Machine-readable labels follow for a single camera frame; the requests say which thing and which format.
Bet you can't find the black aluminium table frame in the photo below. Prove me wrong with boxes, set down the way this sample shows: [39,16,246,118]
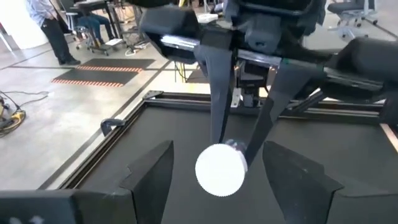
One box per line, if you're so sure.
[37,89,398,191]

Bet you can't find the black table clamp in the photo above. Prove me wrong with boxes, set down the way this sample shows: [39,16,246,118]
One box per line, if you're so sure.
[99,117,127,138]

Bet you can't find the person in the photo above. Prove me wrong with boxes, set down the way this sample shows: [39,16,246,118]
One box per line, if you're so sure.
[24,0,82,66]
[73,6,116,41]

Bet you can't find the black table mat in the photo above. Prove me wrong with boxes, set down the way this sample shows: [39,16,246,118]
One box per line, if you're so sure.
[71,104,398,224]

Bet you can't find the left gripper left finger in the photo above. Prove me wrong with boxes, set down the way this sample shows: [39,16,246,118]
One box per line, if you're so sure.
[77,139,175,224]

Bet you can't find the black floor mat orange edge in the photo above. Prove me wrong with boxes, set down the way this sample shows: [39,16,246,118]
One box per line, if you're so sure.
[75,57,157,74]
[50,67,139,88]

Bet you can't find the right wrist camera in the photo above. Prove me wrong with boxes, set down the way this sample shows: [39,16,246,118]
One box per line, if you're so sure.
[231,9,299,56]

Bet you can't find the metal cart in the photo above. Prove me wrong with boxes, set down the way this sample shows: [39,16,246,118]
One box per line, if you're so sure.
[90,34,147,57]

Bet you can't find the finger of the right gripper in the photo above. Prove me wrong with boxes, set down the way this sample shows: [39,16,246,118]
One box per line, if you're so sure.
[243,58,328,166]
[193,45,234,146]

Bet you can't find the yellow and black floor cables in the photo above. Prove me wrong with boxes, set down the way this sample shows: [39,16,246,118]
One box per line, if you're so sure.
[0,90,53,138]

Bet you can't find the small white medicine bottle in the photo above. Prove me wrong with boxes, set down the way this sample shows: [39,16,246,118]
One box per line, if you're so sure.
[195,139,249,197]

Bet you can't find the grey office chair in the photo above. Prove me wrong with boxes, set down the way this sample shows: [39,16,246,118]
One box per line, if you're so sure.
[326,0,379,41]

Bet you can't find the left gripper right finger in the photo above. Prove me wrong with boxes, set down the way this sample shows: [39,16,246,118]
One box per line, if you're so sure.
[262,140,345,224]

